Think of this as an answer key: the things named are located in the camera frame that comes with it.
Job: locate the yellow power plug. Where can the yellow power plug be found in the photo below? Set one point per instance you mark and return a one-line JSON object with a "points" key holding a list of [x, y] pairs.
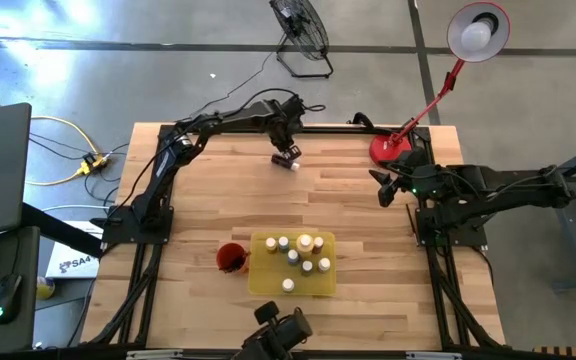
{"points": [[90, 163]]}

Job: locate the teal paint bottle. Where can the teal paint bottle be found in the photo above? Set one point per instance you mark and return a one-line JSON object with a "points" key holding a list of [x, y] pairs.
{"points": [[283, 243]]}

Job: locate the black tan striped object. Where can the black tan striped object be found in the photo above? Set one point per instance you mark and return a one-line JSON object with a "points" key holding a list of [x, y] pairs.
{"points": [[568, 352]]}

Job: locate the red paint bottle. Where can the red paint bottle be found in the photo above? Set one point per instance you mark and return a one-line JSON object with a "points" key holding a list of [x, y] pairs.
{"points": [[318, 244]]}

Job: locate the white metal bracket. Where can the white metal bracket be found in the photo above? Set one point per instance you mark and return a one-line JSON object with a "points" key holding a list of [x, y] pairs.
{"points": [[153, 354], [433, 355]]}

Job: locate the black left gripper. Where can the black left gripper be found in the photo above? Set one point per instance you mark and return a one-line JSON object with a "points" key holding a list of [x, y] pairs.
{"points": [[285, 122]]}

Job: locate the small white paint bottle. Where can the small white paint bottle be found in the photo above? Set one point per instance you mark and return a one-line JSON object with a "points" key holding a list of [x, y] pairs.
{"points": [[323, 264]]}

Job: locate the dark grey side desk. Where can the dark grey side desk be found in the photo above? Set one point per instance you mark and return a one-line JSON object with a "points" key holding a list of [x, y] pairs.
{"points": [[18, 250]]}

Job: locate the white printed box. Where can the white printed box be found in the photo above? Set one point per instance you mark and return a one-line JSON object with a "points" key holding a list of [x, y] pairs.
{"points": [[75, 262]]}

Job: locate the black handheld device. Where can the black handheld device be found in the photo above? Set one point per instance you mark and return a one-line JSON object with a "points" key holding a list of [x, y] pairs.
{"points": [[288, 330]]}

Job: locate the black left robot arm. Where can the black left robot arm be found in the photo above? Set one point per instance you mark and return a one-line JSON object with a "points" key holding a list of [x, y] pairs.
{"points": [[168, 160]]}

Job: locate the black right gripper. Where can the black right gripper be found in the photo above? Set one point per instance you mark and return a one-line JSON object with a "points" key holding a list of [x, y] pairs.
{"points": [[415, 175]]}

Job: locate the blue paint bottle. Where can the blue paint bottle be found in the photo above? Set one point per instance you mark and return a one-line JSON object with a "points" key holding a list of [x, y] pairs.
{"points": [[293, 256]]}

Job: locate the black computer mouse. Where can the black computer mouse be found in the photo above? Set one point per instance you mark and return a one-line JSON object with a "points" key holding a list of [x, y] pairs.
{"points": [[8, 295]]}

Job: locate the black floor fan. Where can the black floor fan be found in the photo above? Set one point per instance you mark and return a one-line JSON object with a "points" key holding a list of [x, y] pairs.
{"points": [[300, 27]]}

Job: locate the yellow translucent plastic bin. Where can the yellow translucent plastic bin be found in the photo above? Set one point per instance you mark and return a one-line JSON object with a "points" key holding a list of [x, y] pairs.
{"points": [[268, 280]]}

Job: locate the red desk lamp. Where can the red desk lamp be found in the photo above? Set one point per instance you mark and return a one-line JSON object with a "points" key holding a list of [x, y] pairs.
{"points": [[478, 32]]}

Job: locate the large yellow paint bottle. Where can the large yellow paint bottle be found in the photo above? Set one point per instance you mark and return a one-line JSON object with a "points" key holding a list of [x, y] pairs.
{"points": [[305, 243]]}

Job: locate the yellow round object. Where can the yellow round object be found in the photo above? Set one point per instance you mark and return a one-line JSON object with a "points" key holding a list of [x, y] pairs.
{"points": [[45, 288]]}

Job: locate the orange plastic cup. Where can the orange plastic cup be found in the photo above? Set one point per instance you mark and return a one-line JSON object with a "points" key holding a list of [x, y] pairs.
{"points": [[223, 265]]}

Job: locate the black table edge rail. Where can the black table edge rail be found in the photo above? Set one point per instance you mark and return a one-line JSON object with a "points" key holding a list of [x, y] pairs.
{"points": [[118, 356]]}

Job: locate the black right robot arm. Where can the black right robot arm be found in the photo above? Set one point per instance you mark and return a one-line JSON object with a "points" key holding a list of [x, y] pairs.
{"points": [[508, 182]]}

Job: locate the small yellow paint bottle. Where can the small yellow paint bottle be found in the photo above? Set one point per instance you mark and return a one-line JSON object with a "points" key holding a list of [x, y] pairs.
{"points": [[271, 244]]}

